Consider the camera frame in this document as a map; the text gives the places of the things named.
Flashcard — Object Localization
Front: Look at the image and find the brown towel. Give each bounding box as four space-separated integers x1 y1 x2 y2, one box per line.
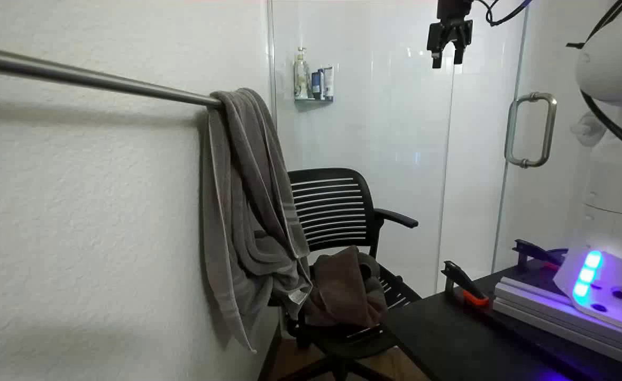
305 246 386 329

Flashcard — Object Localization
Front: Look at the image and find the grey towel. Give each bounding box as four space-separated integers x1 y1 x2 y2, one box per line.
201 88 312 352

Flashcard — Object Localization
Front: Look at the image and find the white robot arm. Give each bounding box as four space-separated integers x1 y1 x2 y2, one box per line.
426 0 622 325

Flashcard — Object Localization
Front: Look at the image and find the black office chair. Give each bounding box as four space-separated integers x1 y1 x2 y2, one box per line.
278 167 416 381

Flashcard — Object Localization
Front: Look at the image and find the metal towel bar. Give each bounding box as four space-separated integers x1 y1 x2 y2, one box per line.
0 50 219 107

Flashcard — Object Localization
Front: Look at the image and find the glass shower door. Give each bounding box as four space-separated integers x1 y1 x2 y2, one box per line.
441 0 611 277

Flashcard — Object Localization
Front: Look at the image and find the white toiletry tube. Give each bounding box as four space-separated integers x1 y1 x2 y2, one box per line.
324 66 333 100

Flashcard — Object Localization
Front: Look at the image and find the blue toiletry bottle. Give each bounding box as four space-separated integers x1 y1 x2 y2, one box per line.
310 69 324 100

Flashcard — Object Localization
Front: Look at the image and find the white soap bottle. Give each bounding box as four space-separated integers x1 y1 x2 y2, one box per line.
292 46 308 100

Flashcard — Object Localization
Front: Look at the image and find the shower shelf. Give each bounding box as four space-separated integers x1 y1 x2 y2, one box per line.
294 98 333 113

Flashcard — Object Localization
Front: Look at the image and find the purple black clamp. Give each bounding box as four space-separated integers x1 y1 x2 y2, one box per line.
513 240 567 268

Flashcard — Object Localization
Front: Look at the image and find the orange black clamp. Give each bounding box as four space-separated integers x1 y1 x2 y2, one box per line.
441 260 491 309

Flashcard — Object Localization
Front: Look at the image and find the metal shower door handle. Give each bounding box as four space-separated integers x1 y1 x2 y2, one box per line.
500 91 559 169

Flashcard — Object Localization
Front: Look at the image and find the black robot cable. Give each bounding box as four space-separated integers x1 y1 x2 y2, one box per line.
564 0 622 166

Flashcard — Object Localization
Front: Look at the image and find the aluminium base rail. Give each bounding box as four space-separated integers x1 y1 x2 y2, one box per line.
492 277 622 361

